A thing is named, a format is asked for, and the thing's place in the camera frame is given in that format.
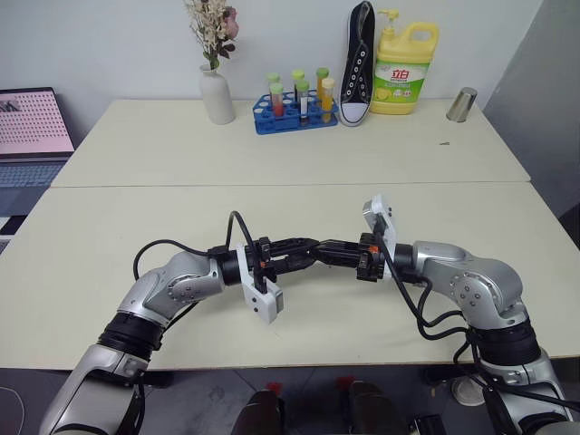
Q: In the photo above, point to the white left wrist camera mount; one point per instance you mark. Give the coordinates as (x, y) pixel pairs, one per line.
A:
(267, 303)

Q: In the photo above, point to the green-capped tube, red liquid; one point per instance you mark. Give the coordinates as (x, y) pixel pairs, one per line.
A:
(277, 102)

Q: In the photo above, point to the silver metal cup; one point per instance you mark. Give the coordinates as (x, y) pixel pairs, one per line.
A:
(462, 104)

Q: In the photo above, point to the yellow-capped tube, orange liquid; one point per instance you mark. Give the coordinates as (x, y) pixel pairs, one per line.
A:
(327, 99)

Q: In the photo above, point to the white round floor disc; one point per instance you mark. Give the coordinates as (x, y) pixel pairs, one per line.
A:
(469, 392)

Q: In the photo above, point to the green-capped tube, white label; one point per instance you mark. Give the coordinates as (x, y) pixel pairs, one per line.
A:
(302, 102)

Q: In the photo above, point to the dried flower bouquet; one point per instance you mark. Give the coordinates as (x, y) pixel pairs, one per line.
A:
(213, 27)

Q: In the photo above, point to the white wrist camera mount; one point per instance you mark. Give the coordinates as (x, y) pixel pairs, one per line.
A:
(267, 303)
(376, 210)

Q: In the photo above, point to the white ceramic vase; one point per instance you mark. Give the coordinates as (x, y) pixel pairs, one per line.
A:
(217, 97)

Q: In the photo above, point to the open laptop computer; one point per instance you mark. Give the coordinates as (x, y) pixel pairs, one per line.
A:
(31, 122)

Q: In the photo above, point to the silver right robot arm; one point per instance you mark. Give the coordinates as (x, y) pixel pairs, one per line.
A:
(476, 281)

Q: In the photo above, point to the blue test tube rack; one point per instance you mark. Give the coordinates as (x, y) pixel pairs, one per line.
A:
(272, 123)

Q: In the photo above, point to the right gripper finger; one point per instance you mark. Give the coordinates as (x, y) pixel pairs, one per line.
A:
(344, 247)
(340, 260)

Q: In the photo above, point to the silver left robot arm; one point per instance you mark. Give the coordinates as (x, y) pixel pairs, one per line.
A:
(149, 290)

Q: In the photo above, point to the yellow detergent pump bottle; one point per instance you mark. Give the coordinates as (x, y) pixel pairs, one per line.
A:
(401, 68)

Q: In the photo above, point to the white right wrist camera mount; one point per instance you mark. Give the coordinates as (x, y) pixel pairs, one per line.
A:
(376, 210)

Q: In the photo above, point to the black canvas sneaker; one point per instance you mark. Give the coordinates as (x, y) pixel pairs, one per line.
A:
(355, 81)

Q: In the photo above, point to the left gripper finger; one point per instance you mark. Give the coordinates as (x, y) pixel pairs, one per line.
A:
(290, 264)
(290, 246)

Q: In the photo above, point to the black table leg bracket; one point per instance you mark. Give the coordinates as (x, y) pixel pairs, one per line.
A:
(158, 379)
(441, 376)

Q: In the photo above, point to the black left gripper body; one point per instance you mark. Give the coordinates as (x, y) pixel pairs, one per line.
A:
(263, 267)

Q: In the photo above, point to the dark rounded shape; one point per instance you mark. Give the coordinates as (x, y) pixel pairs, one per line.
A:
(263, 414)

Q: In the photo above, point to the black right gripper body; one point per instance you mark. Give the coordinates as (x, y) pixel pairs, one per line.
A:
(369, 263)

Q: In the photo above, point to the green-capped tube, orange liquid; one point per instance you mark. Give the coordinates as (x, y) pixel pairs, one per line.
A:
(322, 74)

